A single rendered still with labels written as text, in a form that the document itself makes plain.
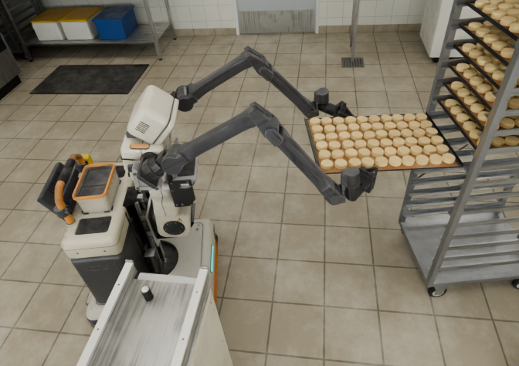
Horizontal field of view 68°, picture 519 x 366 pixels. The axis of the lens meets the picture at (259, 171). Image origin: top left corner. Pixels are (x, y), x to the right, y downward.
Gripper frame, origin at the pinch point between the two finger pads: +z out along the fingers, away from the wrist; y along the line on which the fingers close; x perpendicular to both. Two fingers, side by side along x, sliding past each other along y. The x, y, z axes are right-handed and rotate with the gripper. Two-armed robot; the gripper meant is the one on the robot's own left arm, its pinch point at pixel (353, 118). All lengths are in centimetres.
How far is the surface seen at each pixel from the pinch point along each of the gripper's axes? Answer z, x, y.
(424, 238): 45, -27, 83
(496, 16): 42, -17, -52
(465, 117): 43.5, -19.2, -8.1
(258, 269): -27, 45, 101
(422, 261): 51, -11, 83
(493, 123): 57, 4, -23
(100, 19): -390, -76, 59
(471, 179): 58, 3, 5
